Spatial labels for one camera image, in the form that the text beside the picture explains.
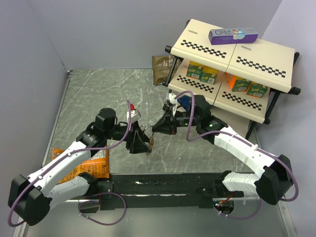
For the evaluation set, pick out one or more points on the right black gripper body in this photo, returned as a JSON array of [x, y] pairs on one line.
[[181, 119]]

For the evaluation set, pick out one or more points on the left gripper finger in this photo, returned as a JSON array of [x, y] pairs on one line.
[[138, 146], [138, 133]]

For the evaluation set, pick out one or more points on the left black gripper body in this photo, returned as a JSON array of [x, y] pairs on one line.
[[119, 132]]

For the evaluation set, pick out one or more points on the brass padlock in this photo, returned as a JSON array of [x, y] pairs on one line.
[[151, 140]]

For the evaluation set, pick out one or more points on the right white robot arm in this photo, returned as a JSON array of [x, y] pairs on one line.
[[271, 176]]

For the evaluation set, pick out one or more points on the blue snack bag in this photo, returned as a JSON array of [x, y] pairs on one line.
[[185, 102]]

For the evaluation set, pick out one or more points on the orange chips bag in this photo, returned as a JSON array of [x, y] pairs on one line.
[[97, 166]]

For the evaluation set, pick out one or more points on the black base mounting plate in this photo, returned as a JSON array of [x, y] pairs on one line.
[[160, 190]]

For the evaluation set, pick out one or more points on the green box far left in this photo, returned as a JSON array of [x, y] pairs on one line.
[[194, 70]]

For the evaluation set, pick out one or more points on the brown foil pouch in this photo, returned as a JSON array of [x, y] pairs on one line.
[[161, 66]]

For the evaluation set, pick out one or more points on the orange green box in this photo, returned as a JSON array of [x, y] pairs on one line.
[[237, 84]]

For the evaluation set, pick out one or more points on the beige three-tier shelf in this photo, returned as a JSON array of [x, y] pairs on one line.
[[263, 62]]

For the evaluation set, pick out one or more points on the green box far right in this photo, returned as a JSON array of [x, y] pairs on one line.
[[256, 90]]

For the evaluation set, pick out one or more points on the purple toothpaste box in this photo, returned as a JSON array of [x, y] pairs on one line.
[[232, 36]]

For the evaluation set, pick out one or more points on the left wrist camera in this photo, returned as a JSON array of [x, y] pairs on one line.
[[134, 115]]

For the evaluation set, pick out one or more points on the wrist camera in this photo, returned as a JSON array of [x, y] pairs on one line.
[[171, 99], [134, 115]]

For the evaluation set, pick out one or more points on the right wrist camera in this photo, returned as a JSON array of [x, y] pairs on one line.
[[171, 99]]

